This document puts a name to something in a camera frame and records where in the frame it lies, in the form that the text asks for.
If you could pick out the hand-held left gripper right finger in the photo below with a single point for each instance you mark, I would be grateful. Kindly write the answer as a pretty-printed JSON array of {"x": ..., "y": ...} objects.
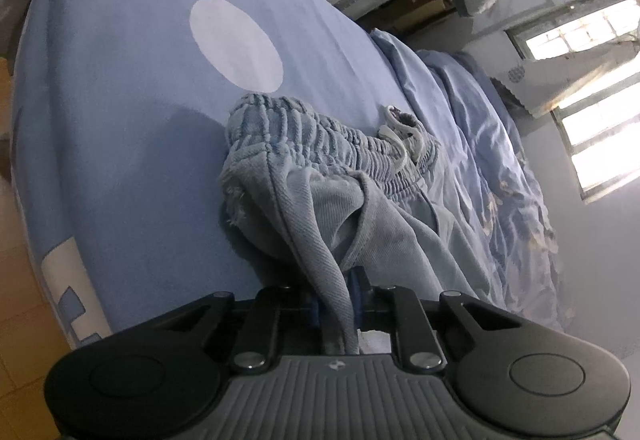
[{"x": 357, "y": 300}]

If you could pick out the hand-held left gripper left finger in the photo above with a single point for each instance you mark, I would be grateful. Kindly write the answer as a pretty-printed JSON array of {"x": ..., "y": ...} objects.
[{"x": 314, "y": 315}]

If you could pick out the bed with blue sheet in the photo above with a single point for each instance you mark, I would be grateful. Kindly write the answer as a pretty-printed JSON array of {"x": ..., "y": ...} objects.
[{"x": 125, "y": 120}]

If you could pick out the crumpled blue quilt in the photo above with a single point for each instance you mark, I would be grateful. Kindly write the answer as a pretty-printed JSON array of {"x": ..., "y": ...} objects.
[{"x": 490, "y": 160}]

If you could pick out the window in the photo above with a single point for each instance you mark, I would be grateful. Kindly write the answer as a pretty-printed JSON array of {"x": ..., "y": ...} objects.
[{"x": 590, "y": 85}]

